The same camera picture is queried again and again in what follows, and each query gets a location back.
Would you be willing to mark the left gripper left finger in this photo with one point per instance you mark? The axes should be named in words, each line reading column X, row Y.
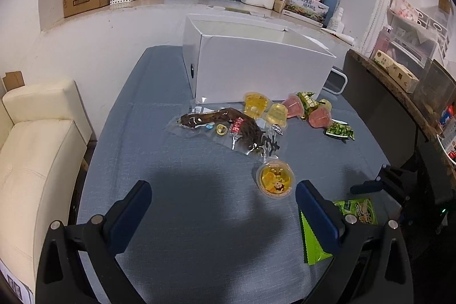
column 124, row 217

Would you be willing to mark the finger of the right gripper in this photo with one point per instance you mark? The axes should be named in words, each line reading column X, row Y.
column 382, row 182

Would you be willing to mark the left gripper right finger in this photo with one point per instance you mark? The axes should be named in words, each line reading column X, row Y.
column 325, row 219

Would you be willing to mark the green seaweed snack bag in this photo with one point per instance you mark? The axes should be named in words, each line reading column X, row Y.
column 361, row 209

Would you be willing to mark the wooden side shelf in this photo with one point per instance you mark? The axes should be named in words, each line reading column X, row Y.
column 390, row 114

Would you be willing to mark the yellow jelly cup printed lid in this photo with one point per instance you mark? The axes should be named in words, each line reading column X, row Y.
column 275, row 178

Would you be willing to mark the green peas snack bag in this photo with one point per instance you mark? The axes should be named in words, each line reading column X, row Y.
column 340, row 130

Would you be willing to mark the pink jelly cup printed lid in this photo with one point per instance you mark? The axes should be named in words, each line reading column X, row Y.
column 320, row 118

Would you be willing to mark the pale yellow jelly cup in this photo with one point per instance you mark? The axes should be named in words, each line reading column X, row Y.
column 277, row 114
column 325, row 103

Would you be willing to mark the crumpled green peas bag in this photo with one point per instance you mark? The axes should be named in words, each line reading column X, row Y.
column 309, row 104

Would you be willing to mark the cream tea box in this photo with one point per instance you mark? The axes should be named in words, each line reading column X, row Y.
column 397, row 71

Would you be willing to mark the white framed tray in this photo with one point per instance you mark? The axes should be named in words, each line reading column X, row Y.
column 336, row 82

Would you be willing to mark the cream leather sofa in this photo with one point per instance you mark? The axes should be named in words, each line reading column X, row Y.
column 44, row 137

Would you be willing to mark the clear dried meat package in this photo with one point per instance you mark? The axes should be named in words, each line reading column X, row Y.
column 231, row 128

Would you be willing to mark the clear plastic drawer organizer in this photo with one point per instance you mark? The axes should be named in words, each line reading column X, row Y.
column 425, row 32

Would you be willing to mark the white plastic bottle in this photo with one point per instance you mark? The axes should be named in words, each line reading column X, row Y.
column 335, row 22

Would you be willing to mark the printed landscape carton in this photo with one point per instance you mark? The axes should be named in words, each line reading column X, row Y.
column 310, row 11

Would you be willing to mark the white cardboard box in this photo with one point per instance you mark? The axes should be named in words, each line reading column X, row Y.
column 228, row 56

